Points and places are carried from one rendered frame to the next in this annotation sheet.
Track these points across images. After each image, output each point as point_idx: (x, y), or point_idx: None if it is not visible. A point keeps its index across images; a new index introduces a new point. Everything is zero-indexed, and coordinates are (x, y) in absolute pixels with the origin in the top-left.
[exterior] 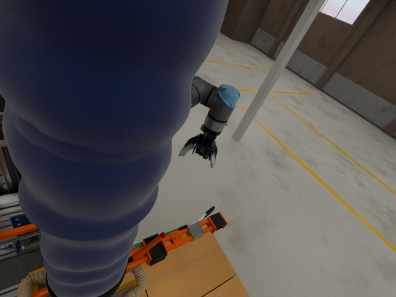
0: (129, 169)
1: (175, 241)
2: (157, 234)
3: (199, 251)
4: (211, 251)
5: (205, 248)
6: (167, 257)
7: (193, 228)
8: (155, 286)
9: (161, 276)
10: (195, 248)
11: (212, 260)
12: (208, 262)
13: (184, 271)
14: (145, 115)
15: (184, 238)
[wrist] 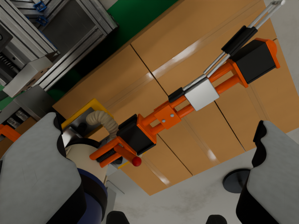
0: None
1: (165, 124)
2: (134, 124)
3: (222, 16)
4: (243, 10)
5: (232, 10)
6: (174, 38)
7: (197, 95)
8: (165, 74)
9: (169, 62)
10: (215, 14)
11: (241, 25)
12: (234, 30)
13: (197, 50)
14: None
15: (179, 113)
